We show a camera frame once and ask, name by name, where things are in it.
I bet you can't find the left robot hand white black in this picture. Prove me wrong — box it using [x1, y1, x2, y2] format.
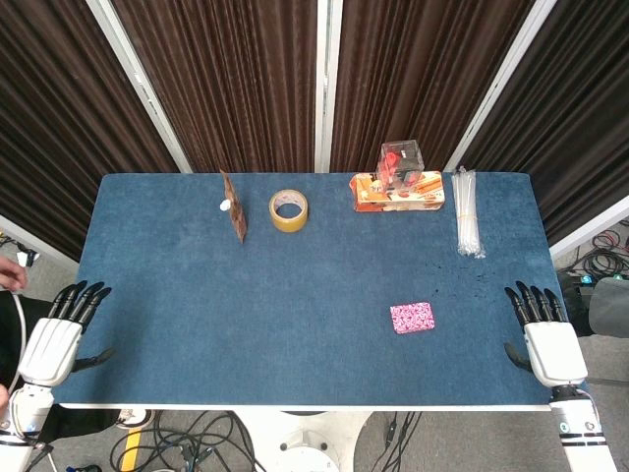
[18, 279, 117, 388]

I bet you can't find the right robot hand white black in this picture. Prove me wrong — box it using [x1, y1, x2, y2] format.
[503, 280, 590, 388]

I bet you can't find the person in grey trousers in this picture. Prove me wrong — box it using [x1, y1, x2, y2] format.
[588, 276, 629, 338]

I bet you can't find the person in black clothes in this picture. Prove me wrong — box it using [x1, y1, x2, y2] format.
[0, 255, 156, 439]

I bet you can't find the bundle of clear straws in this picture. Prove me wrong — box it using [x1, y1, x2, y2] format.
[451, 166, 487, 260]

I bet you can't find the blue table mat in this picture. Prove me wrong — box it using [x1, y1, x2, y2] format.
[51, 171, 591, 407]

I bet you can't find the orange biscuit box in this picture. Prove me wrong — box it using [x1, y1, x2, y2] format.
[349, 170, 446, 213]

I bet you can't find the brown pleated curtain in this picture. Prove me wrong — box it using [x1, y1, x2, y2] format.
[461, 0, 629, 247]
[112, 0, 318, 173]
[328, 0, 535, 173]
[0, 0, 183, 262]

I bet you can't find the brown spout pouch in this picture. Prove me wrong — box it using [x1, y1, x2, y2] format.
[218, 169, 249, 245]

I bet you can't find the clear box with red items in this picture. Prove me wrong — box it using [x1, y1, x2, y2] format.
[375, 140, 426, 191]

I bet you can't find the yellow packing tape roll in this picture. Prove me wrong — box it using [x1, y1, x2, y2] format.
[267, 189, 311, 233]

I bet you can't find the white hose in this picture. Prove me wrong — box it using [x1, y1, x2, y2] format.
[10, 291, 29, 389]

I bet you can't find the white partition rail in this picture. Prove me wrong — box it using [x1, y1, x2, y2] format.
[0, 213, 80, 274]
[547, 194, 629, 260]

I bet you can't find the black floor cable bundle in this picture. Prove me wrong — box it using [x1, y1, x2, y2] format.
[110, 410, 266, 472]
[557, 230, 629, 281]
[363, 410, 424, 472]

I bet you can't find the white partition post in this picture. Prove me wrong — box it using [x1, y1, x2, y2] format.
[314, 0, 343, 173]
[86, 0, 193, 173]
[444, 0, 561, 173]

